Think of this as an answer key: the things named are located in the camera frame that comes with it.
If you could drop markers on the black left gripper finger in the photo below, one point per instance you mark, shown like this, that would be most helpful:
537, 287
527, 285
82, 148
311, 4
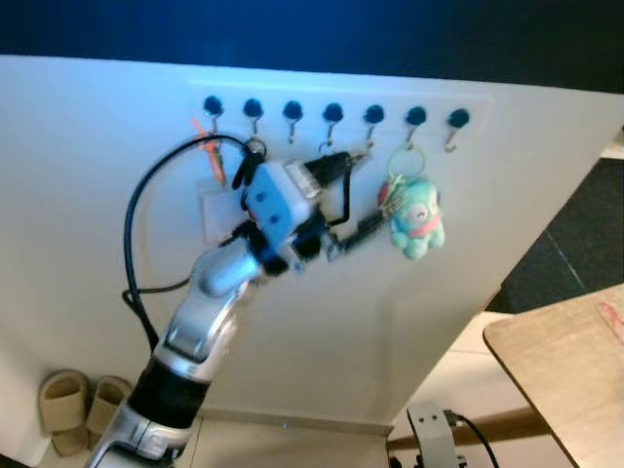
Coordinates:
341, 163
366, 229

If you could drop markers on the silver left arm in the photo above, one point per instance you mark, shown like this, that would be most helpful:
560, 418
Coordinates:
210, 288

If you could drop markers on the black knob metal hook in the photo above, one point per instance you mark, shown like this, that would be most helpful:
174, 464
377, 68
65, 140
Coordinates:
212, 105
253, 107
416, 116
332, 112
457, 119
292, 109
373, 114

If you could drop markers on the white board panel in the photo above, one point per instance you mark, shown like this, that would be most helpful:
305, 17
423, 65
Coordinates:
390, 322

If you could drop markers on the black rug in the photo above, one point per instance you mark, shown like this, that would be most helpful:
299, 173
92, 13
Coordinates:
575, 244

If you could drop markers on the light wooden table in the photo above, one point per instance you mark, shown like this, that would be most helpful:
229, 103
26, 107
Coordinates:
565, 370

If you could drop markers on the beige slipper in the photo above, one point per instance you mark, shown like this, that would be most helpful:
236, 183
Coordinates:
63, 405
107, 405

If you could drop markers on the white wall plate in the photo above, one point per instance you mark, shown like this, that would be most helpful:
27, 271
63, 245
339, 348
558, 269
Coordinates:
219, 210

